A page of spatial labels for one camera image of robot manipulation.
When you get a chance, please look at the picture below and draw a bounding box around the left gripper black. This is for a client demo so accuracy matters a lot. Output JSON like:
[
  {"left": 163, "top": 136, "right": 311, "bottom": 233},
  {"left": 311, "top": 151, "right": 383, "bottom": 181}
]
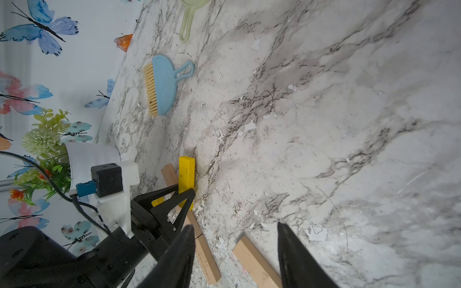
[{"left": 75, "top": 184, "right": 196, "bottom": 288}]

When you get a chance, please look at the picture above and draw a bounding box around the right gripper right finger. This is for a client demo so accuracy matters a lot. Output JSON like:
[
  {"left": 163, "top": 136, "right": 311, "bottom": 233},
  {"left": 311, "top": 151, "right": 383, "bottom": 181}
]
[{"left": 277, "top": 223, "right": 338, "bottom": 288}]

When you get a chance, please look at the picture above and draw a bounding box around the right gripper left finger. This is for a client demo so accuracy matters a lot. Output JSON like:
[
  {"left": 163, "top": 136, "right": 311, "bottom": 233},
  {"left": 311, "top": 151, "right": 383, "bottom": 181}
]
[{"left": 138, "top": 225, "right": 196, "bottom": 288}]

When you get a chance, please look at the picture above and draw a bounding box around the wooden block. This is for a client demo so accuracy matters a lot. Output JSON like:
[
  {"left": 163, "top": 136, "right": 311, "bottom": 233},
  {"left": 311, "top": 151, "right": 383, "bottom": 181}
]
[
  {"left": 233, "top": 235, "right": 282, "bottom": 288},
  {"left": 161, "top": 164, "right": 178, "bottom": 187},
  {"left": 187, "top": 211, "right": 222, "bottom": 285}
]

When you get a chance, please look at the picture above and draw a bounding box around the yellow block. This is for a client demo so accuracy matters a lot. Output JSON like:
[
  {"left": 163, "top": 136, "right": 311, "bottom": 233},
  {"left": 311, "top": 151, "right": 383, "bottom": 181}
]
[{"left": 178, "top": 156, "right": 195, "bottom": 194}]

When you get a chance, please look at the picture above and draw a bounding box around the wooden block top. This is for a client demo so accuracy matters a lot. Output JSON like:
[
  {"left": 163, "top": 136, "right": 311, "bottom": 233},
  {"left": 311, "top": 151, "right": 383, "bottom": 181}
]
[{"left": 161, "top": 164, "right": 178, "bottom": 187}]

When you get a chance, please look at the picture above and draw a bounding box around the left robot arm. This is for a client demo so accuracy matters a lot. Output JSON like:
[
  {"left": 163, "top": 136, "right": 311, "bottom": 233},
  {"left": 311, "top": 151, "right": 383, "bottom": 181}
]
[{"left": 1, "top": 185, "right": 196, "bottom": 288}]

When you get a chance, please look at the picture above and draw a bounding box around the potted plant white pot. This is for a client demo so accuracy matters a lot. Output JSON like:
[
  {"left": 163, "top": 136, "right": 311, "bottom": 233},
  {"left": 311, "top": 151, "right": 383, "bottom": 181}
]
[{"left": 14, "top": 107, "right": 121, "bottom": 202}]

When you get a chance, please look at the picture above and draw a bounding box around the blue hand brush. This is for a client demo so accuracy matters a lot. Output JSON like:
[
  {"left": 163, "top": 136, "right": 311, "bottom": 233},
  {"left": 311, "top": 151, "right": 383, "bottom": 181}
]
[{"left": 143, "top": 55, "right": 195, "bottom": 117}]

